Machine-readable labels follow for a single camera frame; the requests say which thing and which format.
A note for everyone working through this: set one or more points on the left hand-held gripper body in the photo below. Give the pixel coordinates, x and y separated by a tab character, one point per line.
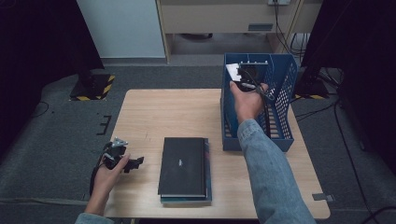
113	154

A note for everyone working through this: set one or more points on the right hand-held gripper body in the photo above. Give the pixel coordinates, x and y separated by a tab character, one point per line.
252	77

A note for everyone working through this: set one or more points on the blue book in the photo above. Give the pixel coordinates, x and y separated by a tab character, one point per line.
233	71

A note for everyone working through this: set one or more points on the blue plastic file rack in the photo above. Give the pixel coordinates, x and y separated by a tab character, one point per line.
281	93

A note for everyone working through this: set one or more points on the black book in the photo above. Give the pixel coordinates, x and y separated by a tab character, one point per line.
182	165

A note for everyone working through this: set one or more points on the teal picture-cover book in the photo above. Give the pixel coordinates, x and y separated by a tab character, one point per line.
209	174

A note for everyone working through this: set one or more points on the person's left hand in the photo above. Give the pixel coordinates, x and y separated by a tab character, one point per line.
106	182

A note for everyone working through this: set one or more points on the person's right hand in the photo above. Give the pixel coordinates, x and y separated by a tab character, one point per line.
249	105

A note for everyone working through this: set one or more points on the gray desk label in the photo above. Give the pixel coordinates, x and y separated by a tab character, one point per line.
260	27

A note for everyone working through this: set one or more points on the beige wooden desk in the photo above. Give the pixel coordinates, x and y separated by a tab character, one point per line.
218	18

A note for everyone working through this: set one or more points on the white power strip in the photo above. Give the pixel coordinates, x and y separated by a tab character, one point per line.
278	2

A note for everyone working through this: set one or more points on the dark curtain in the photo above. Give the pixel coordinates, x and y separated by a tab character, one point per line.
364	46
37	46

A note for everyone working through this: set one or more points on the white cabinet panel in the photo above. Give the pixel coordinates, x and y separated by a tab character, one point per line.
121	28

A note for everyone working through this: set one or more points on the gray tape piece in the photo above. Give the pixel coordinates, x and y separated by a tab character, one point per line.
322	197

